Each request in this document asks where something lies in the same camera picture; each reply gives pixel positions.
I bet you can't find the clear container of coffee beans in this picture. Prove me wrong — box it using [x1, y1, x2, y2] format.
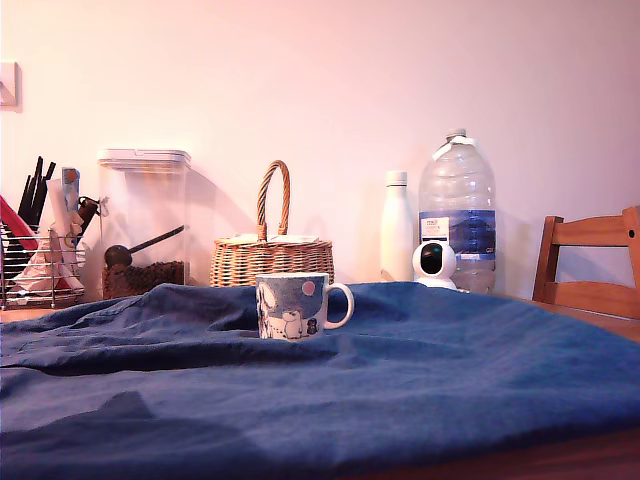
[97, 148, 193, 300]

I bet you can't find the white insulated bottle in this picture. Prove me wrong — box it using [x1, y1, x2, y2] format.
[380, 170, 415, 282]

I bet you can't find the white mug with blue print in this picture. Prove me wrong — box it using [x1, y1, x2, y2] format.
[254, 272, 355, 341]

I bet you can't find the large clear water bottle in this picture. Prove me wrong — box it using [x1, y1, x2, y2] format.
[418, 128, 497, 296]

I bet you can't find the blue cloth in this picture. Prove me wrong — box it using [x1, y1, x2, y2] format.
[0, 281, 640, 480]

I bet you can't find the dark wooden scoop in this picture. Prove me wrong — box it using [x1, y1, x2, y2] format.
[103, 224, 186, 269]

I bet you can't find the blue and white packet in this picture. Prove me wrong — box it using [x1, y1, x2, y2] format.
[60, 167, 82, 211]

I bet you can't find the wooden chair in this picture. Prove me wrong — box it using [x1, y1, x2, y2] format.
[531, 205, 640, 321]

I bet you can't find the red kitchen utensil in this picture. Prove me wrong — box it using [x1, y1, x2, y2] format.
[0, 194, 39, 251]

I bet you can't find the wicker basket with handle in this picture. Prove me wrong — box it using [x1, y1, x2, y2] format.
[209, 159, 335, 289]

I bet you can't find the small white round camera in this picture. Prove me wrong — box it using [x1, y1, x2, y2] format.
[411, 241, 459, 291]

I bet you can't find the brown-handled tool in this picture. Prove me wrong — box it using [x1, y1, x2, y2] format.
[74, 195, 101, 236]

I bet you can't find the chrome wire rack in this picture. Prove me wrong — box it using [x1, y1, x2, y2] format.
[0, 219, 87, 311]

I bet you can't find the black utensil handle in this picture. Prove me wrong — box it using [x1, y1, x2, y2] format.
[29, 160, 57, 226]
[17, 155, 45, 221]

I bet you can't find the white wall plate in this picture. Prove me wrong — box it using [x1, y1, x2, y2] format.
[0, 59, 24, 114]

